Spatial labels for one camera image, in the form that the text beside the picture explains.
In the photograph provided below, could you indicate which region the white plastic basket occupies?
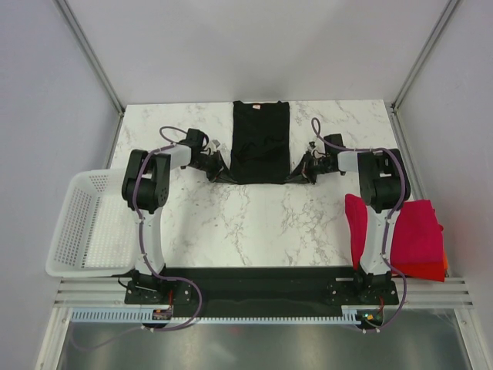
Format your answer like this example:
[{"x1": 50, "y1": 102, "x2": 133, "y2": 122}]
[{"x1": 45, "y1": 169, "x2": 138, "y2": 278}]

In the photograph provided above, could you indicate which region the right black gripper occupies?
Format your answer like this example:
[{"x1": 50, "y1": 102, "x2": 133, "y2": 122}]
[{"x1": 285, "y1": 151, "x2": 332, "y2": 185}]

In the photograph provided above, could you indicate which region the left aluminium frame post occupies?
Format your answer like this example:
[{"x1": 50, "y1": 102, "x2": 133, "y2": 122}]
[{"x1": 53, "y1": 0, "x2": 125, "y2": 117}]

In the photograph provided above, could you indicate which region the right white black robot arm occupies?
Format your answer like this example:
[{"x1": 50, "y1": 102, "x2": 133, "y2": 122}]
[{"x1": 286, "y1": 134, "x2": 411, "y2": 276}]

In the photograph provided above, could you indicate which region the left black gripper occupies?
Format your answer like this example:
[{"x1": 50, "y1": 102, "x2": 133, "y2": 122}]
[{"x1": 190, "y1": 151, "x2": 237, "y2": 185}]

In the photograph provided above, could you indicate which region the orange folded t shirt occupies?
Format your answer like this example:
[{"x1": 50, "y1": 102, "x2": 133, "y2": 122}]
[{"x1": 443, "y1": 250, "x2": 448, "y2": 271}]

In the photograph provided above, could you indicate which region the white slotted cable duct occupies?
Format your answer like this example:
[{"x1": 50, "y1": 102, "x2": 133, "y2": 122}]
[{"x1": 71, "y1": 307, "x2": 383, "y2": 325}]

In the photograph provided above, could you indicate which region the aluminium rail profile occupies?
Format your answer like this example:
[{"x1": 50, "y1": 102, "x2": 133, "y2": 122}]
[{"x1": 54, "y1": 277, "x2": 473, "y2": 309}]

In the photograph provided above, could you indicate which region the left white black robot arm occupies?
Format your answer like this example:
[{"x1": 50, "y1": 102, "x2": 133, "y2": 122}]
[{"x1": 122, "y1": 128, "x2": 237, "y2": 303}]

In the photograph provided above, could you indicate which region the aluminium frame post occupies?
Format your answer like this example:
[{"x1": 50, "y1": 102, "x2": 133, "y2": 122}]
[
  {"x1": 386, "y1": 0, "x2": 462, "y2": 114},
  {"x1": 53, "y1": 0, "x2": 125, "y2": 117}
]

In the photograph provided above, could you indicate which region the right aluminium frame post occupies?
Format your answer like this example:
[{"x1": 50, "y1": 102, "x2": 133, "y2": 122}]
[{"x1": 386, "y1": 0, "x2": 462, "y2": 114}]

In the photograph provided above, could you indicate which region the magenta folded t shirt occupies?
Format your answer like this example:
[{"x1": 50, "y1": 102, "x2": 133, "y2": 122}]
[{"x1": 344, "y1": 193, "x2": 444, "y2": 267}]

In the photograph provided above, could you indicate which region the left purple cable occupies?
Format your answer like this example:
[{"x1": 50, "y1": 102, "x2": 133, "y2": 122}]
[{"x1": 71, "y1": 125, "x2": 205, "y2": 350}]

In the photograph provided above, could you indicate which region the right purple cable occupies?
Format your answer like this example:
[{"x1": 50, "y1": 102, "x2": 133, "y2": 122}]
[{"x1": 310, "y1": 117, "x2": 409, "y2": 333}]

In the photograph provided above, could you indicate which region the black t shirt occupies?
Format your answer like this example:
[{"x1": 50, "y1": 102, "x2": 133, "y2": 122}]
[{"x1": 230, "y1": 101, "x2": 290, "y2": 184}]

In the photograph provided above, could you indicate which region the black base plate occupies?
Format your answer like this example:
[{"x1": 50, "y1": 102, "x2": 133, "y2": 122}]
[{"x1": 124, "y1": 267, "x2": 399, "y2": 316}]

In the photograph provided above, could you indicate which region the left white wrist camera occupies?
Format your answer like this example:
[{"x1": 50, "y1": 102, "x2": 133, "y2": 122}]
[{"x1": 206, "y1": 140, "x2": 221, "y2": 153}]

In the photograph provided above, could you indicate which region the purple cable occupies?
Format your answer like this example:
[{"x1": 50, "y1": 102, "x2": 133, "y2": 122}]
[
  {"x1": 71, "y1": 125, "x2": 205, "y2": 350},
  {"x1": 310, "y1": 117, "x2": 409, "y2": 333}
]

